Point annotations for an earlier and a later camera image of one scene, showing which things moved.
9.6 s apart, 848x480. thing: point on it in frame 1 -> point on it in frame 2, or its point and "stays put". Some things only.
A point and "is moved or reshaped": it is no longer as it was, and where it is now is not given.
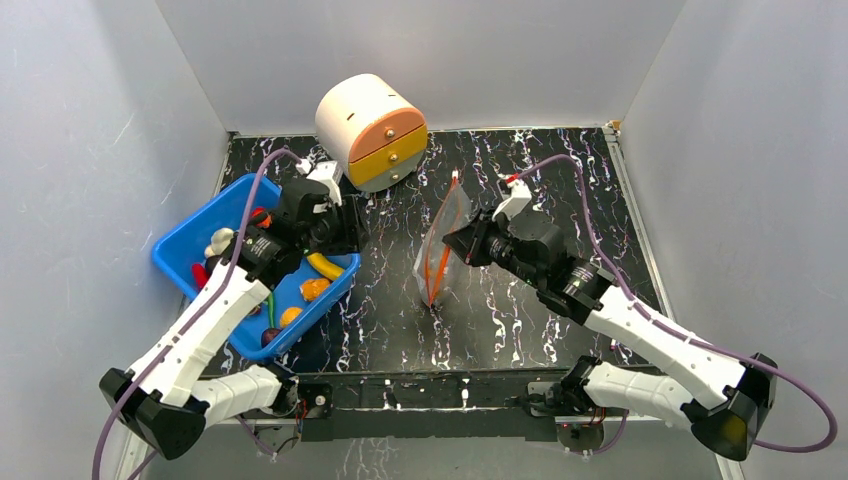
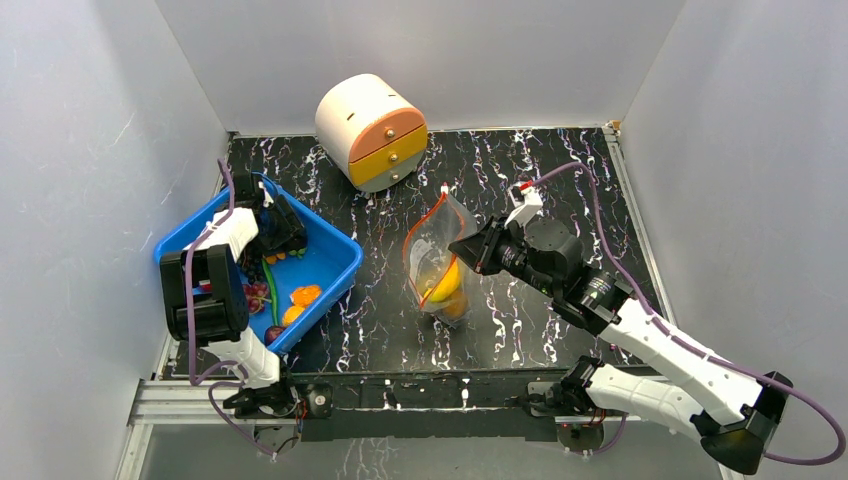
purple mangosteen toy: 268,334 stays put
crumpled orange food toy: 289,315 stays put
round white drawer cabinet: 370,126 stays put
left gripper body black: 346,239 -> 283,229
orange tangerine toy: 311,289 -> 455,308
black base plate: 430,404 stays put
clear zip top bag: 437,266 is moved or reshaped
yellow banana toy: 325,267 -> 447,285
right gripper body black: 477,241 stays put
